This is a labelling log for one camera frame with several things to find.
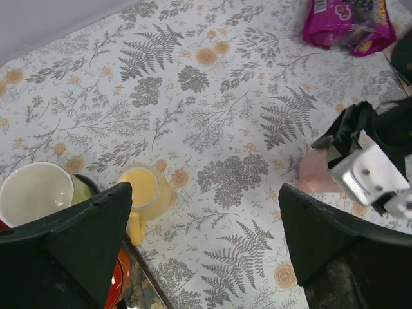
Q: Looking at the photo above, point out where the green floral tray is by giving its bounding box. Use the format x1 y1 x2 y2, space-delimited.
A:
115 234 174 309

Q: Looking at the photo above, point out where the light green faceted mug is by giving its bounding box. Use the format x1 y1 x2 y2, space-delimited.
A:
1 162 93 227

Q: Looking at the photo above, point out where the purple candy bag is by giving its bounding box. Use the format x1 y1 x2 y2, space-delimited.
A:
302 0 397 57

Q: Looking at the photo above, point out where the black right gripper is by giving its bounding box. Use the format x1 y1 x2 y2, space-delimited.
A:
310 101 387 164

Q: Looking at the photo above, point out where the orange mug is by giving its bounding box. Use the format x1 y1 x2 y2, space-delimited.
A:
104 249 131 309

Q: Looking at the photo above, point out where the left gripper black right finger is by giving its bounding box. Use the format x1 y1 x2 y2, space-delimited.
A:
279 183 411 308

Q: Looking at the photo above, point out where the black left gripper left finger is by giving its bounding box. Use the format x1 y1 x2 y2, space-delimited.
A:
1 182 132 308

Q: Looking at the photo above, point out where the light pink ribbed mug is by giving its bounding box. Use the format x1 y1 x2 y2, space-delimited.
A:
296 149 341 194

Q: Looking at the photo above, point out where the yellow mug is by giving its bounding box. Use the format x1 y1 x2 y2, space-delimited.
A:
117 164 171 247

